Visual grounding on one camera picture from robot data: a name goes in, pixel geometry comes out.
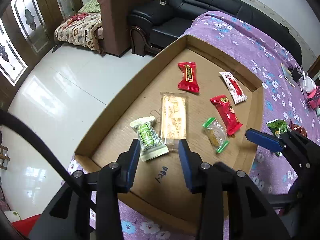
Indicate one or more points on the black leather sofa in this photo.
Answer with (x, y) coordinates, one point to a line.
(175, 12)

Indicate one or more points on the red cloth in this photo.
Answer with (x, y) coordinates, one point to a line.
(25, 223)

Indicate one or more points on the white round container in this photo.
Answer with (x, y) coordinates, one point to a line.
(308, 85)

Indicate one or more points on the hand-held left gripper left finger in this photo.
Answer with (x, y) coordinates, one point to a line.
(132, 167)

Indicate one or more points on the green snack packet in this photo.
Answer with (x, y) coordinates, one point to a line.
(277, 126)

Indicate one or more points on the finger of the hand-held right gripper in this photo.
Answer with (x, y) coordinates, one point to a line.
(277, 200)
(265, 140)

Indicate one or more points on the white adapter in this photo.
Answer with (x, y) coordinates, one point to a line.
(162, 2)

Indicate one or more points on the brown armchair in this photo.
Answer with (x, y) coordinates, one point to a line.
(117, 17)

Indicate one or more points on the white red snack packet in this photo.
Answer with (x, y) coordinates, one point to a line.
(233, 87)

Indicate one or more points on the yellow biscuit packet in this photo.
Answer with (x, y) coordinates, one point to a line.
(173, 120)

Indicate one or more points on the red packet with dark label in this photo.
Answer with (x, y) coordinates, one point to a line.
(187, 76)

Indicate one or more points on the pink sleeved thermos bottle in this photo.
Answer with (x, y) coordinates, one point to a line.
(315, 97)

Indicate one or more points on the thin booklet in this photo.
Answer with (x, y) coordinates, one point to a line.
(287, 76)

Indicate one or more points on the wooden glass-panel door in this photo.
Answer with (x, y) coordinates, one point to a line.
(37, 17)

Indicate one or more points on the red cartoon snack packet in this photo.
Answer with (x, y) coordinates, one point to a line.
(226, 115)

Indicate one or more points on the dark red foil packet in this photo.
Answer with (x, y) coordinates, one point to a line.
(298, 129)

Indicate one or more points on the shallow cardboard box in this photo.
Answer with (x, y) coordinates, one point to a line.
(150, 85)

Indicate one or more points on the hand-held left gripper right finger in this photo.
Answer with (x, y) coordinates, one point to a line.
(186, 167)

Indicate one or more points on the leaf printed blanket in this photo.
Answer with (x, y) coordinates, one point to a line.
(75, 32)

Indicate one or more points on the clear green-ended packet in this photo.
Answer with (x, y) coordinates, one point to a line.
(216, 135)

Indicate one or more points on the pale green white packet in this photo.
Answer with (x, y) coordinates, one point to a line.
(150, 140)

